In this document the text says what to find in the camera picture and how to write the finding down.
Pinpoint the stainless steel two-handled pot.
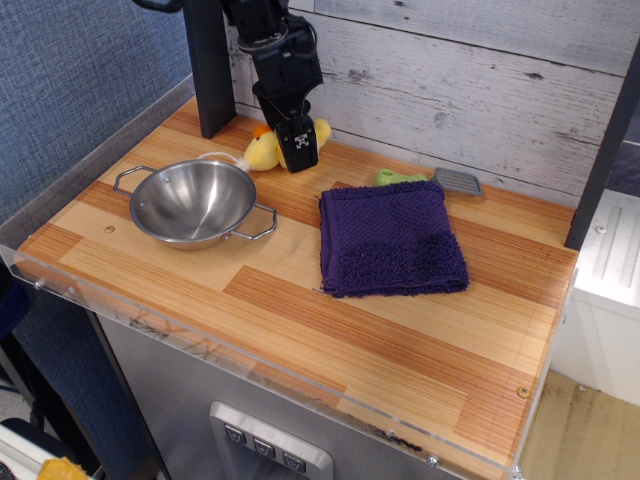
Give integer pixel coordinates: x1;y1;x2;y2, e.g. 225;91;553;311
113;159;278;250

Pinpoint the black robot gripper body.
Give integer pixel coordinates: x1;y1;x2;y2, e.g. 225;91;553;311
247;27;323;118

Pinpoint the clear acrylic front guard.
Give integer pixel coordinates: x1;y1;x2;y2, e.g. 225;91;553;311
2;239;577;479

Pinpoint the white side appliance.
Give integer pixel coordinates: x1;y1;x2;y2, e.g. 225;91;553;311
550;190;639;405

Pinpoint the black vertical post right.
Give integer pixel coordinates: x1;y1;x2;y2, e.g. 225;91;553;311
564;45;639;251

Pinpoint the stainless steel cabinet front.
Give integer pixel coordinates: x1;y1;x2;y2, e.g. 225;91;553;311
98;316;453;479

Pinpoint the silver button control panel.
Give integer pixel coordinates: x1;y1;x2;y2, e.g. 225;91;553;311
210;401;334;480

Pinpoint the black vertical post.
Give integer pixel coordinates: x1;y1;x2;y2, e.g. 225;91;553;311
183;0;236;139
564;45;639;251

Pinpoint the yellow plush duck toy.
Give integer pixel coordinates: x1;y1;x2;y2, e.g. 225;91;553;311
243;118;332;171

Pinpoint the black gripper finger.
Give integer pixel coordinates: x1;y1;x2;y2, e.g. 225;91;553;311
252;82;288;133
275;115;319;173

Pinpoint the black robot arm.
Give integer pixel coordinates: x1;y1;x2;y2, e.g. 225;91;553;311
136;1;323;173

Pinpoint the purple folded towel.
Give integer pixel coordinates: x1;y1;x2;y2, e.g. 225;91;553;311
319;181;470;298

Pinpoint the green handled grey spatula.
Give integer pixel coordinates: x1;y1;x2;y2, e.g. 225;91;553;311
373;168;483;196

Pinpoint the yellow tape piece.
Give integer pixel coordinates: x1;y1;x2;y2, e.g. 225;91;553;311
36;457;89;480

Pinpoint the black vertical post left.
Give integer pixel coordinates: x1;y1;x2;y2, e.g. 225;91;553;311
183;0;236;139

